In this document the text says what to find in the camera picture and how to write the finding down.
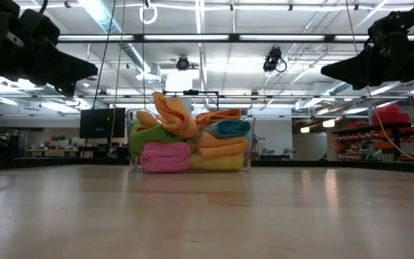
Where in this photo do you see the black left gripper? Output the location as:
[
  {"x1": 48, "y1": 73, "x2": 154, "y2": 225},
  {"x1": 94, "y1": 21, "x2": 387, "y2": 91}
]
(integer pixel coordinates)
[{"x1": 0, "y1": 0, "x2": 99, "y2": 97}]

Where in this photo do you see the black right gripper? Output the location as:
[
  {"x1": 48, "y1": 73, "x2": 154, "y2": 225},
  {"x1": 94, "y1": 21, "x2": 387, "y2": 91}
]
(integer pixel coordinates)
[{"x1": 321, "y1": 31, "x2": 414, "y2": 91}]

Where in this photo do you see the green microfiber towel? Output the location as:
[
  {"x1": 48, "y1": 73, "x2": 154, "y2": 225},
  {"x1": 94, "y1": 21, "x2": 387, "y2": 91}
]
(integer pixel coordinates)
[{"x1": 129, "y1": 120, "x2": 186, "y2": 156}]

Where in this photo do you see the clear plastic bin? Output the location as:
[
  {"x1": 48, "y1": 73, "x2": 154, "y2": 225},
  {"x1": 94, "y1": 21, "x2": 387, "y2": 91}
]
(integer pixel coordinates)
[{"x1": 126, "y1": 107, "x2": 257, "y2": 173}]

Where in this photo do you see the blue microfiber towel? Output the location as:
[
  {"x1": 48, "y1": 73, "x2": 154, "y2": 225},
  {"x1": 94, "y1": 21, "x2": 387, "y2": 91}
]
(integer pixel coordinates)
[{"x1": 203, "y1": 119, "x2": 252, "y2": 140}]

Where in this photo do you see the yellow microfiber towel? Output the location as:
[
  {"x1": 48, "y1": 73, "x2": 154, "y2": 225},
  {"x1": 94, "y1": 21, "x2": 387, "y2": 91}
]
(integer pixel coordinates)
[{"x1": 189, "y1": 152, "x2": 245, "y2": 172}]

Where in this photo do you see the black monitor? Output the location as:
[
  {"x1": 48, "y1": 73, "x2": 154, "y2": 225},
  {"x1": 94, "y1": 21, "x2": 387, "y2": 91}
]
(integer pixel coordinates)
[{"x1": 79, "y1": 107, "x2": 127, "y2": 140}]

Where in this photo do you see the red plastic bin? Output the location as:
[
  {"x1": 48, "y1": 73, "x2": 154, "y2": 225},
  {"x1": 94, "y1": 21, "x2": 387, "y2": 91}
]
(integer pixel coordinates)
[{"x1": 371, "y1": 104, "x2": 411, "y2": 125}]

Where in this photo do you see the black storage shelf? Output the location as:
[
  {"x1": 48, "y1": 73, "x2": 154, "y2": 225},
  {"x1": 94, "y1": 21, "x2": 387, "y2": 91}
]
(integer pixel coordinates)
[{"x1": 331, "y1": 122, "x2": 414, "y2": 162}]

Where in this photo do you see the background workbench with items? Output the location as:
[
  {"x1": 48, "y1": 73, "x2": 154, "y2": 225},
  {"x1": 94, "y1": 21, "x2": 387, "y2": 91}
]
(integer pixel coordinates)
[{"x1": 25, "y1": 135, "x2": 83, "y2": 158}]

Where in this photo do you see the round black ceiling fixture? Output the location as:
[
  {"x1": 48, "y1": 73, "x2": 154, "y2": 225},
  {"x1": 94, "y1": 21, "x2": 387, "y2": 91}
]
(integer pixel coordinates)
[{"x1": 175, "y1": 55, "x2": 191, "y2": 71}]

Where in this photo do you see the long ceiling light strip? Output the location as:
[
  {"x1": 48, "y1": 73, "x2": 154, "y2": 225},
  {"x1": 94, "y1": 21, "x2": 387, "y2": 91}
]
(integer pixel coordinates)
[{"x1": 57, "y1": 33, "x2": 414, "y2": 43}]

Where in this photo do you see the black hanging cable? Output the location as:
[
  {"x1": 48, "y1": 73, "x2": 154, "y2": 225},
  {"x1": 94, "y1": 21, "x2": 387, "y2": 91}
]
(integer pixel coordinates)
[{"x1": 91, "y1": 0, "x2": 117, "y2": 109}]

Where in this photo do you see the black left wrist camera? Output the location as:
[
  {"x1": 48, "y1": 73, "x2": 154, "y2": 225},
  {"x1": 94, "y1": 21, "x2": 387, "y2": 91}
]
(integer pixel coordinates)
[{"x1": 19, "y1": 9, "x2": 61, "y2": 46}]

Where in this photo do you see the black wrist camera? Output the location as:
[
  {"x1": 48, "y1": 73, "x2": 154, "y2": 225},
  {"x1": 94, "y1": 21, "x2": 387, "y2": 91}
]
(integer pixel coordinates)
[
  {"x1": 19, "y1": 9, "x2": 61, "y2": 46},
  {"x1": 367, "y1": 10, "x2": 414, "y2": 41}
]

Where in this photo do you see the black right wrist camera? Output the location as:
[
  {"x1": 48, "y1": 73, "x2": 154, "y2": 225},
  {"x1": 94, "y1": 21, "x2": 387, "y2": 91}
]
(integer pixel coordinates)
[{"x1": 367, "y1": 10, "x2": 414, "y2": 41}]

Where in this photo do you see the yellow hanging cord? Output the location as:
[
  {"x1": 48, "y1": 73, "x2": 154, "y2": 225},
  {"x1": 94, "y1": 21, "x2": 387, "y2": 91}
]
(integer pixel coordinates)
[{"x1": 344, "y1": 0, "x2": 414, "y2": 163}]

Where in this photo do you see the black ceiling camera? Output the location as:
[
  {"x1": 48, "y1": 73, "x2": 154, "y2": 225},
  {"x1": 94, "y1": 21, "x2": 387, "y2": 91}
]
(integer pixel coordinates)
[{"x1": 262, "y1": 45, "x2": 288, "y2": 73}]

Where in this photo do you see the white looped ceiling cable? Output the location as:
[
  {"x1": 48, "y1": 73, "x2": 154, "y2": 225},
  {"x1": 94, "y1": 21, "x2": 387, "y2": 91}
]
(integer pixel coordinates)
[{"x1": 138, "y1": 3, "x2": 159, "y2": 26}]

